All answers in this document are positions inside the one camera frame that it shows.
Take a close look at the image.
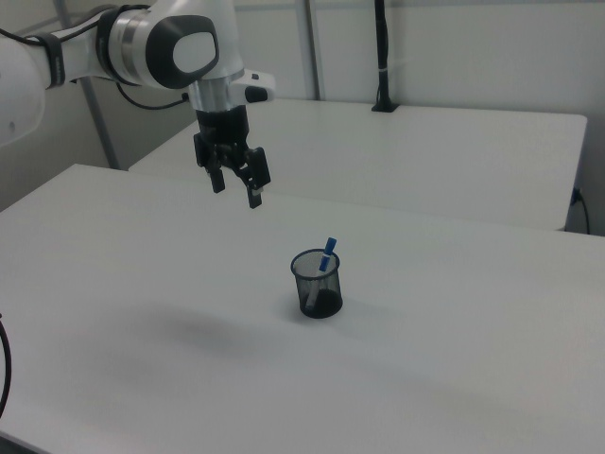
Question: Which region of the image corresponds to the blue and white marker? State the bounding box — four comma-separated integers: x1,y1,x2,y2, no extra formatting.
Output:
303,236,339,311

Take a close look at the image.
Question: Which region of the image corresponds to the black pole with clamp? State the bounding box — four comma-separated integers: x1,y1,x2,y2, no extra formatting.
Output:
370,0,400,114

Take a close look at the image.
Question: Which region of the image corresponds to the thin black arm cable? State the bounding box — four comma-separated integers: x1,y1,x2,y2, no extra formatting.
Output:
0,26,191,110

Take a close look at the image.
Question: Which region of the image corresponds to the black mesh pen cup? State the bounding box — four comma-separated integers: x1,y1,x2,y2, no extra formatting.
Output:
290,249,345,320

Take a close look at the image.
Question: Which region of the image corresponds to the white background table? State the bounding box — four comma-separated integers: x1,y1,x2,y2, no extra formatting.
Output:
128,97,589,233

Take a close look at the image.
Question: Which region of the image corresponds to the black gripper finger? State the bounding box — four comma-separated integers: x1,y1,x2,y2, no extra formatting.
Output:
192,132,226,195
234,147,272,211

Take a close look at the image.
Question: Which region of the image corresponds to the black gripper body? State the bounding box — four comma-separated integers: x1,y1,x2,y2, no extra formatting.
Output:
195,106,251,160

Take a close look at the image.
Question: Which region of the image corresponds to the black strap on arm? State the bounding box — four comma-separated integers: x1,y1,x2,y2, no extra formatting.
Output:
39,33,66,90

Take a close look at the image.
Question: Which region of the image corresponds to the black cable with metal connector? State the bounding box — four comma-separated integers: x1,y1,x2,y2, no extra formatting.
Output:
0,311,13,418

